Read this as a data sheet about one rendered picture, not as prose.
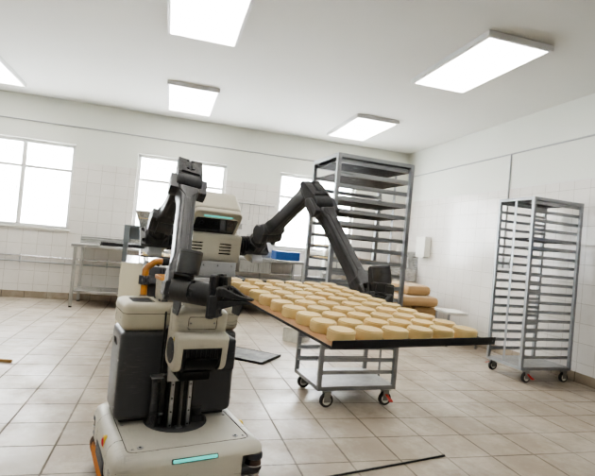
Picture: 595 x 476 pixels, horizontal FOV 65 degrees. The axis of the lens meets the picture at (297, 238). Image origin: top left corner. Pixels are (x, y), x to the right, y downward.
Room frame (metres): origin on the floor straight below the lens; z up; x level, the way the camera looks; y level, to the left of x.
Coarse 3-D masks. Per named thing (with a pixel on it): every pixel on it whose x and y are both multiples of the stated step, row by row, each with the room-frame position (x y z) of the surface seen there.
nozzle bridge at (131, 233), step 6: (126, 228) 4.19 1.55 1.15; (132, 228) 4.28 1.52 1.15; (138, 228) 4.30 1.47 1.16; (126, 234) 4.19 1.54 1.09; (132, 234) 4.29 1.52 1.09; (138, 234) 4.30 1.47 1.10; (126, 240) 4.19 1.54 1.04; (132, 240) 4.24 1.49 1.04; (138, 240) 4.26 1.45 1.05; (126, 246) 4.29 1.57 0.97; (126, 252) 4.29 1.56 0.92; (126, 258) 4.29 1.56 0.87
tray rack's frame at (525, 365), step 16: (544, 208) 5.14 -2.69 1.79; (496, 240) 4.97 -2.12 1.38; (512, 240) 4.76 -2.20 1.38; (496, 256) 4.95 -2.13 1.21; (512, 256) 4.74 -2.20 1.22; (528, 256) 4.54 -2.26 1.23; (528, 272) 4.52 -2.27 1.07; (528, 288) 4.52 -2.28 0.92; (528, 304) 4.53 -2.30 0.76; (528, 368) 4.55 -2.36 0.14; (544, 368) 4.61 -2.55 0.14; (560, 368) 4.68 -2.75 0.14
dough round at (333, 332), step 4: (328, 328) 0.81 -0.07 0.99; (332, 328) 0.81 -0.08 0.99; (336, 328) 0.81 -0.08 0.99; (340, 328) 0.82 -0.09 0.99; (344, 328) 0.82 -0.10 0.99; (348, 328) 0.82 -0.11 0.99; (328, 332) 0.80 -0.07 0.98; (332, 332) 0.79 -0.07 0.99; (336, 332) 0.79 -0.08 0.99; (340, 332) 0.79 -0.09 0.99; (344, 332) 0.79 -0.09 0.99; (348, 332) 0.79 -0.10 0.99; (352, 332) 0.80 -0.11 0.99; (328, 336) 0.80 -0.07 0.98; (332, 336) 0.79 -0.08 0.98; (336, 336) 0.79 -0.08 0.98; (340, 336) 0.79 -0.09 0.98; (344, 336) 0.79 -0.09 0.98; (348, 336) 0.79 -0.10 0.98; (352, 336) 0.79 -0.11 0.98; (332, 340) 0.79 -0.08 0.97; (336, 340) 0.79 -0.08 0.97; (340, 340) 0.79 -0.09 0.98
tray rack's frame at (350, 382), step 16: (320, 160) 3.60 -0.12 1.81; (368, 160) 3.38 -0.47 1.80; (384, 160) 3.43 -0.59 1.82; (400, 272) 3.52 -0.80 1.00; (400, 288) 3.51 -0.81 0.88; (400, 304) 3.51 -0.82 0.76; (304, 368) 3.75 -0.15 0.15; (336, 368) 3.84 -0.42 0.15; (352, 368) 3.89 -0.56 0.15; (336, 384) 3.39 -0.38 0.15; (352, 384) 3.43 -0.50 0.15; (368, 384) 3.46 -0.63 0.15; (384, 384) 3.50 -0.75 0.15
